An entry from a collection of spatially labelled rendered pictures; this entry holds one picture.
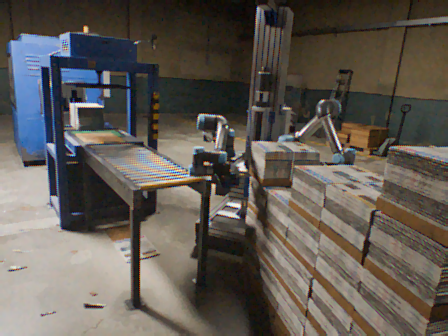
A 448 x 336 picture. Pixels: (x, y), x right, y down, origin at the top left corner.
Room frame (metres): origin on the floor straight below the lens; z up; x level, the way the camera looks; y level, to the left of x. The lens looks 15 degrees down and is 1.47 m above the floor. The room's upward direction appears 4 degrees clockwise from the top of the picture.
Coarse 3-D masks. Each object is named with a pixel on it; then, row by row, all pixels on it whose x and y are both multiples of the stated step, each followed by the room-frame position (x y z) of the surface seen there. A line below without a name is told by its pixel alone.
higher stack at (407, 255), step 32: (416, 160) 0.99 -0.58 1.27; (384, 192) 1.08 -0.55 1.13; (416, 192) 0.96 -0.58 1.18; (384, 224) 1.05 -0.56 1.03; (384, 256) 1.03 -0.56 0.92; (416, 256) 0.91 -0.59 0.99; (384, 288) 1.00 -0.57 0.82; (416, 288) 0.89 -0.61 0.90; (384, 320) 0.97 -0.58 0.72; (416, 320) 0.87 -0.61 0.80
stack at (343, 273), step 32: (256, 192) 2.08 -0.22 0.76; (288, 192) 1.92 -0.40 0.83; (256, 224) 2.04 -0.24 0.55; (288, 224) 1.66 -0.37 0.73; (256, 256) 2.00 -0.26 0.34; (288, 256) 1.61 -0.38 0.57; (320, 256) 1.36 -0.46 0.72; (256, 288) 1.97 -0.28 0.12; (320, 288) 1.31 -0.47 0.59; (352, 288) 1.14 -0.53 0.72; (288, 320) 1.53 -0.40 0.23; (320, 320) 1.28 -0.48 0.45; (352, 320) 1.11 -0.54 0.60
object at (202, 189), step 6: (138, 144) 3.14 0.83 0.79; (144, 144) 3.14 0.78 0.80; (150, 150) 2.90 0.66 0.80; (156, 150) 2.91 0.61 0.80; (162, 156) 2.71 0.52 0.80; (174, 162) 2.54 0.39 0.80; (186, 168) 2.39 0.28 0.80; (204, 180) 2.15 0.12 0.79; (210, 180) 2.16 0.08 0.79; (192, 186) 2.28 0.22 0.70; (198, 186) 2.21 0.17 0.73; (204, 186) 2.15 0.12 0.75; (210, 186) 2.16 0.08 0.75; (198, 192) 2.21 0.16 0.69; (204, 192) 2.14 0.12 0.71; (210, 192) 2.16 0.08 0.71
